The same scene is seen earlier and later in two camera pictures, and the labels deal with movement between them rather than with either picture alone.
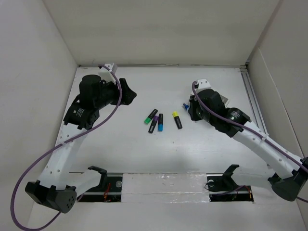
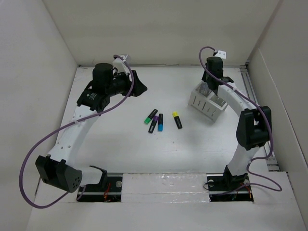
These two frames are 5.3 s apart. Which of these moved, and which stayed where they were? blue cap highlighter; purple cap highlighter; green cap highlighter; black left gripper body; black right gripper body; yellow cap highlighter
Moved: black right gripper body; black left gripper body
Stayed: blue cap highlighter; yellow cap highlighter; green cap highlighter; purple cap highlighter
